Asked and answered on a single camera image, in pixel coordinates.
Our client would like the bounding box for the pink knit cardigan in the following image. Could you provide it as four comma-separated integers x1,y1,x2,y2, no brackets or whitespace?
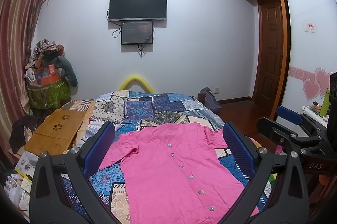
100,123,244,223

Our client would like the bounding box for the pile of clothes and boxes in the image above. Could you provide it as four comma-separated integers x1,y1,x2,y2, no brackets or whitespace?
25,39,78,87

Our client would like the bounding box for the brown wooden door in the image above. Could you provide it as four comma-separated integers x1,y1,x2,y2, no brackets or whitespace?
253,0,283,119

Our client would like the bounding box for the green bottle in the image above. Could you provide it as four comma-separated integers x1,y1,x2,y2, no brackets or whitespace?
319,88,330,118

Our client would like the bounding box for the papers and books pile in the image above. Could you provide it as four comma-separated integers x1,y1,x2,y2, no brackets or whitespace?
3,151,38,218

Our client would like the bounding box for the patchwork patterned bed quilt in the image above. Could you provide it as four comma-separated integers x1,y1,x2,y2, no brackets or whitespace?
59,89,273,224

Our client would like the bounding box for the green fabric storage basket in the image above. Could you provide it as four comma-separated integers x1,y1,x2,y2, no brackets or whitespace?
27,79,71,110

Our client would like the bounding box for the dark backpack on floor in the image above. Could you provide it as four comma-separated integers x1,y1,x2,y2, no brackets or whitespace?
198,87,222,114

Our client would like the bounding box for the yellow foam tube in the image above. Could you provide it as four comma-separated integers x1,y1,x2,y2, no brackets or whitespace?
119,75,155,94

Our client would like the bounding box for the white wardrobe sliding door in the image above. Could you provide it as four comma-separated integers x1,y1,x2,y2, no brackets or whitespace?
282,0,336,112

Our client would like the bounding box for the striped pink beige curtain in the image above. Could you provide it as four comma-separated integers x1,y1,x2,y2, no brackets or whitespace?
1,0,43,162

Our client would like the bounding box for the white wall socket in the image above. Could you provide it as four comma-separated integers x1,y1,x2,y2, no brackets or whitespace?
214,87,220,94

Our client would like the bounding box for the small black wall monitor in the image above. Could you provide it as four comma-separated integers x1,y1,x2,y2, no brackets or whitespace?
121,21,154,45

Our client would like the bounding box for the large black wall television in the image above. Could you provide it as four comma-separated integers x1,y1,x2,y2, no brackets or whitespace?
108,0,167,22

